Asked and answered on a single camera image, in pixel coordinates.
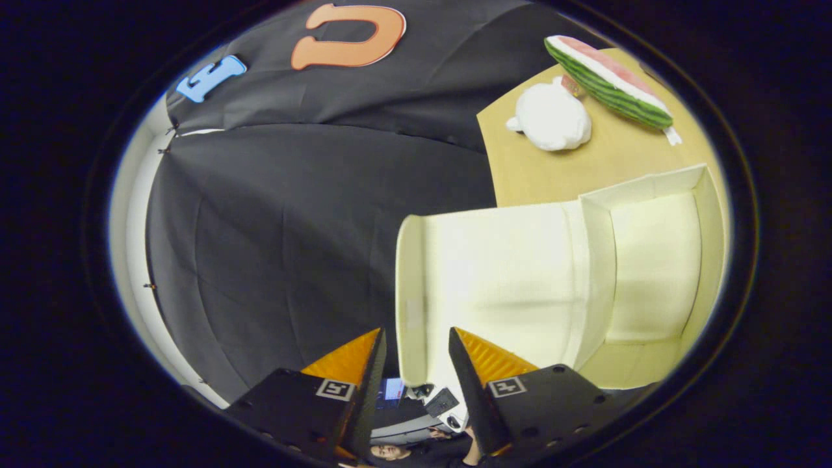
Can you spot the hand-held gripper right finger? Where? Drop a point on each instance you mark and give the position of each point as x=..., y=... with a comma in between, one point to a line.
x=478, y=403

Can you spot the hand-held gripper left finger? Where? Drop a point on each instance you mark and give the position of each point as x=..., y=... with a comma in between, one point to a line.
x=367, y=396

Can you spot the grey fabric storage box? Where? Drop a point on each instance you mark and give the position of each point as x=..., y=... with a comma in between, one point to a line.
x=507, y=273

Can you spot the computer monitor screen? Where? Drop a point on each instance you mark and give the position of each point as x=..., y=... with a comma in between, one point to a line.
x=394, y=388

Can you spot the white plush toy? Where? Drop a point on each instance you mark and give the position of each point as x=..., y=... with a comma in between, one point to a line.
x=552, y=120

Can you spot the watermelon slice plush toy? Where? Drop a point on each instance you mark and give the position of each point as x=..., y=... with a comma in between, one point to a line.
x=608, y=81

